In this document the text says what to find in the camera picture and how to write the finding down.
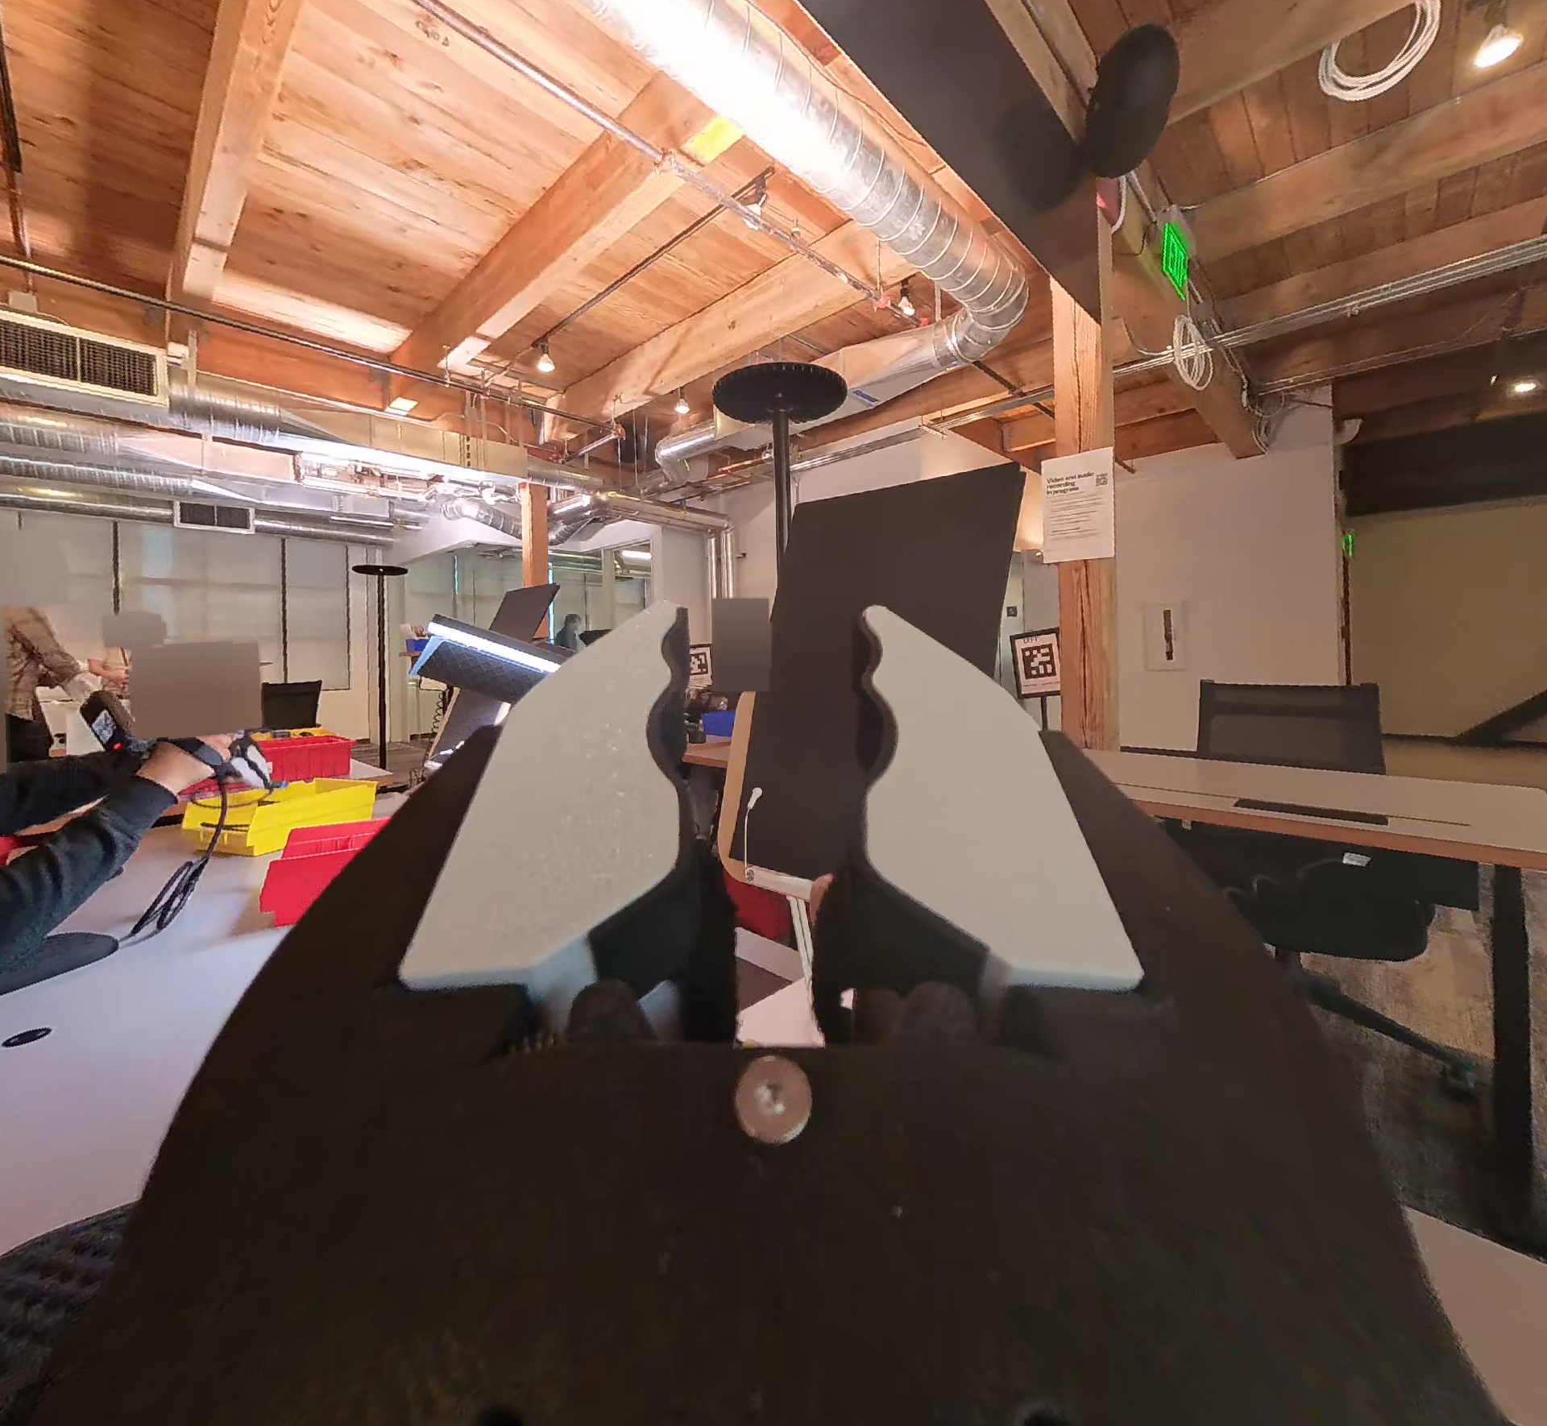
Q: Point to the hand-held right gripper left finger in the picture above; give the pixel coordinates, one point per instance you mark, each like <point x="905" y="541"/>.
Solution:
<point x="543" y="822"/>

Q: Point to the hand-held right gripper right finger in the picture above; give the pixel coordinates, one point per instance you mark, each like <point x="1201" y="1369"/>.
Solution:
<point x="1002" y="834"/>

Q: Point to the framed marker sign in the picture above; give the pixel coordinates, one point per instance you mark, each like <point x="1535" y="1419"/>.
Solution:
<point x="700" y="662"/>
<point x="1035" y="662"/>

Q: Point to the lit tilted light panel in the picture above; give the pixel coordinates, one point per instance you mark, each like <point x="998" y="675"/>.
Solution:
<point x="481" y="655"/>

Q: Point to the blue plastic bin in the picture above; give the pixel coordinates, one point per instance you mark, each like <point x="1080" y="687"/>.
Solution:
<point x="717" y="727"/>

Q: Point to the white panel stand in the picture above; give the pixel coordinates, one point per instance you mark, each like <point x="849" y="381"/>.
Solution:
<point x="781" y="878"/>

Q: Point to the red plastic bin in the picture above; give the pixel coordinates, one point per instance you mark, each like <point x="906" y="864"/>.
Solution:
<point x="314" y="871"/>
<point x="307" y="755"/>

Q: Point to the yellow plastic bin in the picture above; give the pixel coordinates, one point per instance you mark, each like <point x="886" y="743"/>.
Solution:
<point x="302" y="811"/>

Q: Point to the black panel on wooden board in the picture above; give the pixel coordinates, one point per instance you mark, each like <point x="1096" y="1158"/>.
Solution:
<point x="902" y="555"/>

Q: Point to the wooden edged desk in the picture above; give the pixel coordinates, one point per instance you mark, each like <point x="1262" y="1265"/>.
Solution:
<point x="1328" y="804"/>

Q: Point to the white paper notice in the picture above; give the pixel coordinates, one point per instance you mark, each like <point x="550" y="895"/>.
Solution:
<point x="1076" y="506"/>

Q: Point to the white air vent grille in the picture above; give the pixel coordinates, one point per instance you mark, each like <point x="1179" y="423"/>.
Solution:
<point x="213" y="515"/>
<point x="79" y="357"/>

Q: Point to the black chair armrest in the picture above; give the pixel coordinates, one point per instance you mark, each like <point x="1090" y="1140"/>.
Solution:
<point x="50" y="961"/>

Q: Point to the green exit sign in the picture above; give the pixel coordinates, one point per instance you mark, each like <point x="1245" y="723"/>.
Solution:
<point x="1176" y="260"/>

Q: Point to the black mesh office chair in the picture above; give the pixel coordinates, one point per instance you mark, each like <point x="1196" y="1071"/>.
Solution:
<point x="50" y="1330"/>

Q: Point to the black round ceiling device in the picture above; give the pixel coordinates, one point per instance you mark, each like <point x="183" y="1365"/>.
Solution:
<point x="1128" y="96"/>

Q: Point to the ceiling spotlight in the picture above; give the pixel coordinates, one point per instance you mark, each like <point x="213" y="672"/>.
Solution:
<point x="1497" y="46"/>

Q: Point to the wooden support post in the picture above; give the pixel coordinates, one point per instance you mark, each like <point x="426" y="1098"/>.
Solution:
<point x="1084" y="630"/>

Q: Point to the silver ventilation duct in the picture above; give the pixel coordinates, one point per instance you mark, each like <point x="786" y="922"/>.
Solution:
<point x="727" y="61"/>

